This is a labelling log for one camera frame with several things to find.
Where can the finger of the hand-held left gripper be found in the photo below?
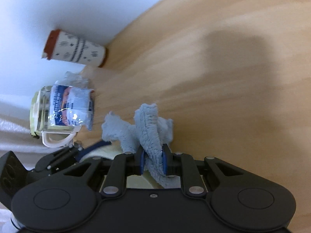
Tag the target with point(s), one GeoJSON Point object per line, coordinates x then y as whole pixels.
{"type": "Point", "coordinates": [55, 161]}
{"type": "Point", "coordinates": [97, 146]}

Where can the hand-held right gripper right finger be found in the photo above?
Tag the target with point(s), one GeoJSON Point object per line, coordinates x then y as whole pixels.
{"type": "Point", "coordinates": [165, 161]}

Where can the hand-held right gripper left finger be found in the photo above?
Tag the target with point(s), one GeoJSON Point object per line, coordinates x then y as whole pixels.
{"type": "Point", "coordinates": [139, 161]}

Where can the light blue fluffy cloth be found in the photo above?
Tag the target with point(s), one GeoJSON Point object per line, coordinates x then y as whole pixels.
{"type": "Point", "coordinates": [150, 126]}

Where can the blue and white plastic packet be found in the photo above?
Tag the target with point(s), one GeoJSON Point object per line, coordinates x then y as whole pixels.
{"type": "Point", "coordinates": [73, 104]}

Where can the white tumbler with red lid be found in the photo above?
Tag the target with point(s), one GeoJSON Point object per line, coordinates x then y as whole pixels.
{"type": "Point", "coordinates": [80, 51]}

